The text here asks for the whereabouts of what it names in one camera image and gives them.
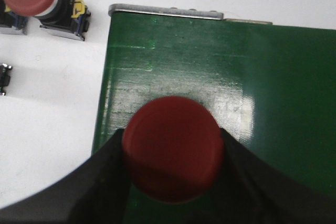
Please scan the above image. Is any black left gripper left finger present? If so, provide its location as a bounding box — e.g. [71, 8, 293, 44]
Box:
[1, 129, 131, 223]

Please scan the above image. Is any red push button blue clip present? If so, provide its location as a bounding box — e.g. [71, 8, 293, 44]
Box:
[122, 96, 224, 204]

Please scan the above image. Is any red push button yellow clip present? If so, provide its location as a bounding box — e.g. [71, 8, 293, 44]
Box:
[4, 0, 91, 41]

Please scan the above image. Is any yellow push button front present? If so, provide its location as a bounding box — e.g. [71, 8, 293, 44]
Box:
[1, 63, 13, 96]

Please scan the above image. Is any green conveyor belt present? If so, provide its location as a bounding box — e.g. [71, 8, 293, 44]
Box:
[92, 12, 335, 223]

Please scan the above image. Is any partly hidden button at edge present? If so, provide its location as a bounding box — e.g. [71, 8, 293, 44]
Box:
[1, 0, 28, 35]

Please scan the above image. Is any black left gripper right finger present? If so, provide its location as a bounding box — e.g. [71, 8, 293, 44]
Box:
[210, 129, 335, 223]

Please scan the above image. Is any far conveyor rail end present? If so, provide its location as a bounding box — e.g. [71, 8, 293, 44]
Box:
[108, 3, 273, 25]

